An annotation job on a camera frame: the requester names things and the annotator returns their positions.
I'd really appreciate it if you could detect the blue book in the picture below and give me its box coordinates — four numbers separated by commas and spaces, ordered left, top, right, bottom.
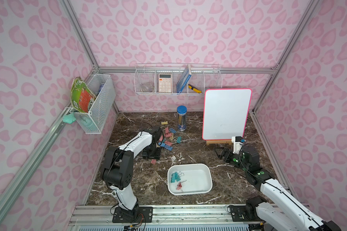
176, 64, 192, 94

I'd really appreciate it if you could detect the yellow utility knife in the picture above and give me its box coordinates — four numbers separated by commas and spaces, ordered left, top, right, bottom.
188, 84, 202, 93

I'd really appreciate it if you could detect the green red snack bag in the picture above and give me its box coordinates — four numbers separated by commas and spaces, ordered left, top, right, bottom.
70, 77, 96, 113

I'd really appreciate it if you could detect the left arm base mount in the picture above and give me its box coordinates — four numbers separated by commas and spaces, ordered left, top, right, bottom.
112, 206, 153, 223

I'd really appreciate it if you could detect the blue lid pencil canister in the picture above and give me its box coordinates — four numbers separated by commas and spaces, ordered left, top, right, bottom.
177, 105, 187, 131

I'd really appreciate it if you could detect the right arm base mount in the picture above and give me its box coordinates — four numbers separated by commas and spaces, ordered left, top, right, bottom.
227, 204, 262, 222

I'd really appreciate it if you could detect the wire shelf on back wall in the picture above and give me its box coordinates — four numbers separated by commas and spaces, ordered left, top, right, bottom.
134, 63, 223, 95

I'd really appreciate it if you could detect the pink framed whiteboard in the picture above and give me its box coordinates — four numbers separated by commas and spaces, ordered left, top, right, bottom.
202, 89, 252, 141

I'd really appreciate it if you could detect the pink binder clip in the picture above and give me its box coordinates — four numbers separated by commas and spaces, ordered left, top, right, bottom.
176, 182, 182, 191

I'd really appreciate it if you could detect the wooden whiteboard easel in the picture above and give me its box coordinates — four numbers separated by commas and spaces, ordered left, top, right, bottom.
206, 140, 232, 145

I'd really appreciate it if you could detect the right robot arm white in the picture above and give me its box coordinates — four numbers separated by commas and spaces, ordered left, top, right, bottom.
215, 142, 340, 231

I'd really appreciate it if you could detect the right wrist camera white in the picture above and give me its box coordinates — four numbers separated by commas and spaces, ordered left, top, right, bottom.
231, 136, 245, 154

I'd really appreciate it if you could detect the teal binder clip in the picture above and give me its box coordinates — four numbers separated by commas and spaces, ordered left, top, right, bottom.
170, 172, 181, 183

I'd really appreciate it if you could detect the white calculator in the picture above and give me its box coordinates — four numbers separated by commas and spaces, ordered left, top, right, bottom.
158, 73, 173, 93

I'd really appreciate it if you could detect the white mesh wall basket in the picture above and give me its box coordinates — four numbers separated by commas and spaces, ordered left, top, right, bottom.
73, 74, 116, 134

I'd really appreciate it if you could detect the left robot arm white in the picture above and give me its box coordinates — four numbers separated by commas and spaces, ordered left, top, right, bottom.
100, 127, 162, 212

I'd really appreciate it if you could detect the white storage tray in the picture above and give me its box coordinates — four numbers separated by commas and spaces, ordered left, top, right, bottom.
167, 164, 213, 195

